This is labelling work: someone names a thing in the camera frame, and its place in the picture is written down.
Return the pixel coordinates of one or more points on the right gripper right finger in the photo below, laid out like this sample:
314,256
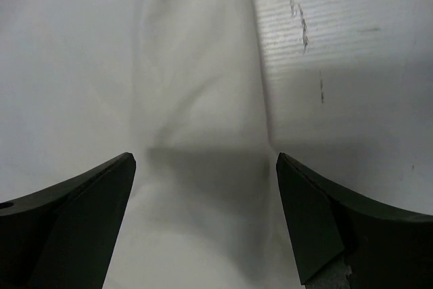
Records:
342,239

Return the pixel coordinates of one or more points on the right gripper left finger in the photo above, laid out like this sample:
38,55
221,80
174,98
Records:
64,235

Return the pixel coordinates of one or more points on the white t-shirt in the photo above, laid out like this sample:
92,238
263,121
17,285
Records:
177,83

